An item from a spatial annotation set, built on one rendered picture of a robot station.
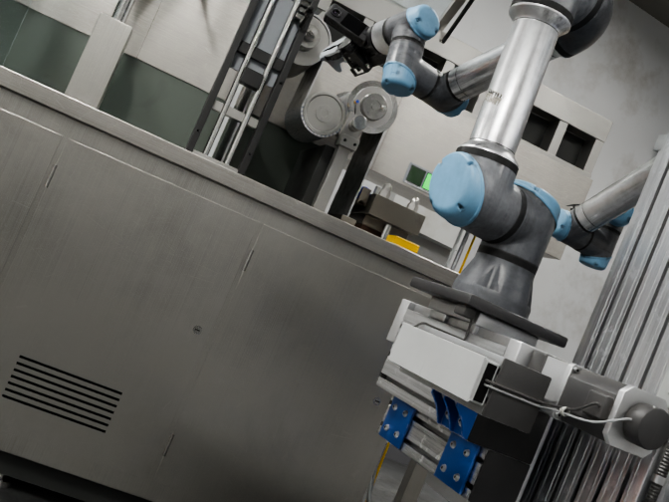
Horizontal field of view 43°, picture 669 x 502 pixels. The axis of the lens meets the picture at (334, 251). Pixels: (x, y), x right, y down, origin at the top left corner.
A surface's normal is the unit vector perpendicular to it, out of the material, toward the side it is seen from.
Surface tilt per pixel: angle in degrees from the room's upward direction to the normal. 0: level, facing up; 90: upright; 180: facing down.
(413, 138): 90
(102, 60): 90
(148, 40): 90
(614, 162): 90
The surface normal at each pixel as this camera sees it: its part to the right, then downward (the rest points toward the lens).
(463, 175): -0.79, -0.22
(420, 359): -0.84, -0.38
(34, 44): 0.25, 0.06
